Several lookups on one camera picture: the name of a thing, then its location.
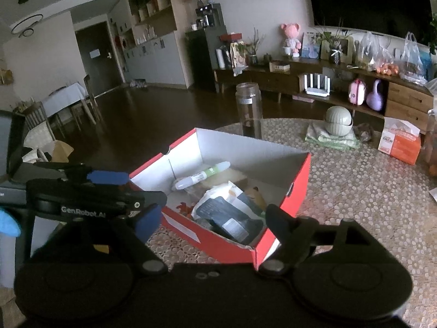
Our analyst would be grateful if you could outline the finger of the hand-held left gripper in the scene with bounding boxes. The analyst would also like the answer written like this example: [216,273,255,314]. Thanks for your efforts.
[34,162,130,187]
[58,189,168,220]

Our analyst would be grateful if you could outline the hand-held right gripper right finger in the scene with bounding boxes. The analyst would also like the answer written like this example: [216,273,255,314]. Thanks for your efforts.
[258,204,371,276]

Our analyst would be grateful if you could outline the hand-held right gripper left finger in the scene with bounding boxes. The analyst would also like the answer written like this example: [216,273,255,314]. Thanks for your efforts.
[113,203,168,274]

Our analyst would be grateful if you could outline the white pouch packet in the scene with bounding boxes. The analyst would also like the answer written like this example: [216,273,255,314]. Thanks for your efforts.
[191,181,267,247]

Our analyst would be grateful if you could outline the red cardboard shoe box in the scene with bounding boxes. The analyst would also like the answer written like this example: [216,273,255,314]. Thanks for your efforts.
[129,127,312,270]

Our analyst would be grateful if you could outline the white green tube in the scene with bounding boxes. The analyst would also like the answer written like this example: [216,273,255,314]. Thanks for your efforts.
[172,161,231,191]

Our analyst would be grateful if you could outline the person's left hand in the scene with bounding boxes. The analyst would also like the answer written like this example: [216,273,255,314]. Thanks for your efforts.
[0,207,21,237]

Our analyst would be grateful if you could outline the wooden dining chair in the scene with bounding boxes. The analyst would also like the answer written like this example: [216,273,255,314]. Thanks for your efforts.
[24,102,55,140]
[84,74,105,124]

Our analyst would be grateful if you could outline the brown paper bag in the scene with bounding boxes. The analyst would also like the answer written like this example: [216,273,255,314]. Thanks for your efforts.
[51,139,74,163]

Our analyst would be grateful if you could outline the lace tablecloth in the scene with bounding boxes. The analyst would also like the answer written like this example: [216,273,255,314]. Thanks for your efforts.
[147,118,437,315]

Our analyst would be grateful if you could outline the dining table with white cloth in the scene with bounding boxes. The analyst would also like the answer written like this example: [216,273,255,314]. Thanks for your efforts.
[41,82,87,118]

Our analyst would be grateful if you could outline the folded green cloth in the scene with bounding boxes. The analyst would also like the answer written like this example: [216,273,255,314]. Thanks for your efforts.
[305,123,361,150]

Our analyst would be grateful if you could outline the dark wooden door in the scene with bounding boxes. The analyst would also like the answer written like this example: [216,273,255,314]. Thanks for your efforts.
[75,20,123,98]

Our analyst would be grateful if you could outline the grey ribbed lidded bowl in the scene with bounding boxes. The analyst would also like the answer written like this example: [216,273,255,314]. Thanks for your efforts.
[324,106,354,135]

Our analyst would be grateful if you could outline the tall glass jar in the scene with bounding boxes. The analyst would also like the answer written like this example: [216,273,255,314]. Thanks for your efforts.
[235,83,263,137]

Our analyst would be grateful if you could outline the small dark glass bowl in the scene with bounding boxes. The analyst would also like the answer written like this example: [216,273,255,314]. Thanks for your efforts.
[353,123,374,142]

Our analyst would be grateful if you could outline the white router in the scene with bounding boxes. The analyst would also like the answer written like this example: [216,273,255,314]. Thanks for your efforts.
[298,73,331,97]

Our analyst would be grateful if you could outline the orange tissue box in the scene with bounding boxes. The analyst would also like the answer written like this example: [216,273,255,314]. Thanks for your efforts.
[378,117,422,165]

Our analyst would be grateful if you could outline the dark tall cabinet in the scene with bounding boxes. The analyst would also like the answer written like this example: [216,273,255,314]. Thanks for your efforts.
[185,27,228,91]

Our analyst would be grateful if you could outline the pink toy case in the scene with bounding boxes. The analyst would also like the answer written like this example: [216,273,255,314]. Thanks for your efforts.
[348,78,367,105]

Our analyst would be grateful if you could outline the purple gourd ornament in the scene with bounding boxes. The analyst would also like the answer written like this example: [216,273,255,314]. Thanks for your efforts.
[366,79,386,112]

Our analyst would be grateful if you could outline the twig plant in dark vase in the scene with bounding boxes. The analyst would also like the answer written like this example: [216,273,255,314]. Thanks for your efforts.
[239,29,267,65]

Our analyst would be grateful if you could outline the printed snack bag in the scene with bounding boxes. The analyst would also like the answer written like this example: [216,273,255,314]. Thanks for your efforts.
[230,42,248,69]

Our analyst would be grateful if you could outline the wooden television cabinet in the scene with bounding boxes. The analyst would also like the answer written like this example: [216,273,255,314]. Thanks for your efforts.
[213,56,436,134]

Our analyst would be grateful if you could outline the potted plant in black vase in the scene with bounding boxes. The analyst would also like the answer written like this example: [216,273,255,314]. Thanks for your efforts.
[316,17,354,64]

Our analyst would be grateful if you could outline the pink pig plush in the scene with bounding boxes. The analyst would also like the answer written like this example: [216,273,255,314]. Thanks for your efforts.
[280,23,303,57]

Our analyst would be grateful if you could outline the black coffee machine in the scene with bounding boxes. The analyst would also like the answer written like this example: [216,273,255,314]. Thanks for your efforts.
[195,3,224,30]

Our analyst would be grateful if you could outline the plastic bag with oranges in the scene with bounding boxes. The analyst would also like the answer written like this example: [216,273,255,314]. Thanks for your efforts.
[355,31,398,74]

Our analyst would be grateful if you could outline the plastic bag with dark contents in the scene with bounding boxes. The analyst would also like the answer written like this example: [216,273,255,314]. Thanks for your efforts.
[398,32,427,84]

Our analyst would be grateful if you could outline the black television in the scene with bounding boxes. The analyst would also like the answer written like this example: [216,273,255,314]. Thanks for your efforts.
[305,0,437,43]

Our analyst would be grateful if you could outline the tall green houseplant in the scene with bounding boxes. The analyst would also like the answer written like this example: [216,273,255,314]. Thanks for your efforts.
[427,17,437,55]

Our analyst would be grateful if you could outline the grey wall cabinets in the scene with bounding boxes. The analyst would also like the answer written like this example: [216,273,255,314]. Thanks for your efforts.
[123,31,190,86]

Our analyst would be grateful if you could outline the ring ceiling light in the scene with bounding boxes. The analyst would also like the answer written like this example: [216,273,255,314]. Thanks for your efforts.
[10,14,43,38]

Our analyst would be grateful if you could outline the blue photo frame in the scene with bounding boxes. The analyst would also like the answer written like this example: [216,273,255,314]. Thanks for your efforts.
[301,31,323,58]

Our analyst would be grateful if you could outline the wooden picture frame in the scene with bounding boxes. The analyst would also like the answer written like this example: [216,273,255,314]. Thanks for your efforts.
[323,36,355,65]

